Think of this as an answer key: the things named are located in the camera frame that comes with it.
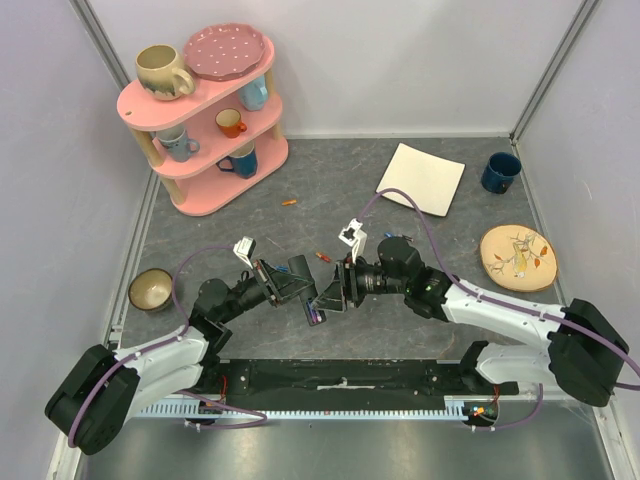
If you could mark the navy blue mug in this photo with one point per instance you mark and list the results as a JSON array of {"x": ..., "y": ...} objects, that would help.
[{"x": 500, "y": 172}]

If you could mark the pink three-tier shelf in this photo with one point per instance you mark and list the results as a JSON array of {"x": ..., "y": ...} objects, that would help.
[{"x": 198, "y": 187}]

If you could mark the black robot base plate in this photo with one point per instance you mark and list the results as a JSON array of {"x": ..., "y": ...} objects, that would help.
[{"x": 278, "y": 384}]

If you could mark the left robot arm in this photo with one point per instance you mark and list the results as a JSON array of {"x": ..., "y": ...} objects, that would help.
[{"x": 106, "y": 388}]

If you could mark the grey blue mug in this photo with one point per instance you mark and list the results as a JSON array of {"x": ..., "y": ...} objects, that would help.
[{"x": 177, "y": 142}]

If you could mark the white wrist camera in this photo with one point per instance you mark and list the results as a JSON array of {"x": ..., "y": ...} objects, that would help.
[
  {"x": 354, "y": 237},
  {"x": 243, "y": 249}
]

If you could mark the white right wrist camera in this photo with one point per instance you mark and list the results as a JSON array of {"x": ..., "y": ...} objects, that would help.
[{"x": 354, "y": 237}]

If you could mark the beige ceramic mug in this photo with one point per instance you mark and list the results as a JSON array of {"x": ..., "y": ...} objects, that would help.
[{"x": 163, "y": 73}]

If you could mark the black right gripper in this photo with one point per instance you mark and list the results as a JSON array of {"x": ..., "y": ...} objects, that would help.
[{"x": 347, "y": 284}]

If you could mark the slotted cable duct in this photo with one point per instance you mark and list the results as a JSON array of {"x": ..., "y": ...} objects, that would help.
[{"x": 183, "y": 407}]

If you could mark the orange mug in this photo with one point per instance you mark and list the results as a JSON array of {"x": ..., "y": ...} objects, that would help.
[{"x": 230, "y": 123}]

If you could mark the dark teal mug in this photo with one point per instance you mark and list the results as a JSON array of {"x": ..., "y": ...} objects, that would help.
[{"x": 242, "y": 162}]

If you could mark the orange red battery upper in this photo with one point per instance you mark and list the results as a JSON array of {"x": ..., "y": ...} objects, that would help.
[{"x": 323, "y": 257}]

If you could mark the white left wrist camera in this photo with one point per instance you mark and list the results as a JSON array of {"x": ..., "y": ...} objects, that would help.
[{"x": 243, "y": 249}]

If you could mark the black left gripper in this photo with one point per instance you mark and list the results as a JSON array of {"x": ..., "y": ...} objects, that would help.
[{"x": 281, "y": 285}]

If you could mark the white square plate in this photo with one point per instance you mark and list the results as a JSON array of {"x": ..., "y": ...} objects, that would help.
[{"x": 430, "y": 181}]

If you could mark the light blue mug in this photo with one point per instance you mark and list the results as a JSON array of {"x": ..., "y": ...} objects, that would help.
[{"x": 254, "y": 95}]

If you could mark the brown ceramic bowl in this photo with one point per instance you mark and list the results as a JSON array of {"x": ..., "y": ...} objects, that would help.
[{"x": 151, "y": 290}]

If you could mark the pink dotted plate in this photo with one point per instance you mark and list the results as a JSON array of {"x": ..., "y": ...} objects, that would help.
[{"x": 224, "y": 52}]

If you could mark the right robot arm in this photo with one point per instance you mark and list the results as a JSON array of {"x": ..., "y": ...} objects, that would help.
[{"x": 573, "y": 347}]

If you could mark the round wooden bird plate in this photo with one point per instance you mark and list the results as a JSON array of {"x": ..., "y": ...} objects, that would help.
[{"x": 518, "y": 258}]

